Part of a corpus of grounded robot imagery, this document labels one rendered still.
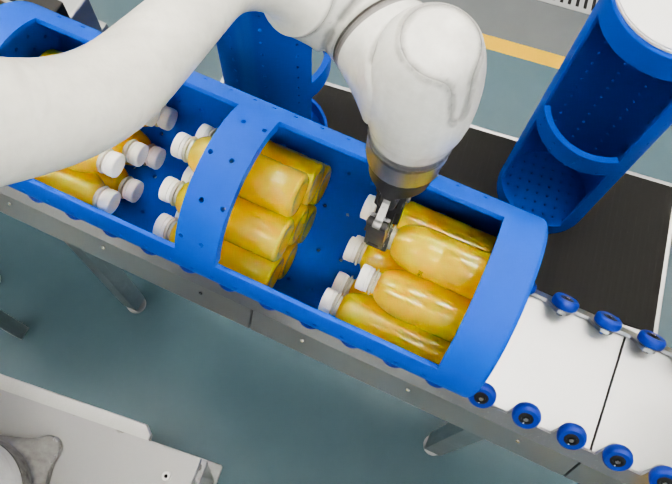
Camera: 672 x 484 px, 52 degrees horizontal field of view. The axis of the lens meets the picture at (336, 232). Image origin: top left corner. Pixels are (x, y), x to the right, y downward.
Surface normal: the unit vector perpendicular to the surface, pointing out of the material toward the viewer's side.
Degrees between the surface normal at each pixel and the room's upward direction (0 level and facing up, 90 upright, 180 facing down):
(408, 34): 12
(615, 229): 0
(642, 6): 0
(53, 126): 63
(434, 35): 4
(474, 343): 45
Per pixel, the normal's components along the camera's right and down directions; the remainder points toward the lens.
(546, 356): 0.04, -0.37
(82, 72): 0.59, -0.51
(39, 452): 0.24, -0.48
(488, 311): -0.14, 0.01
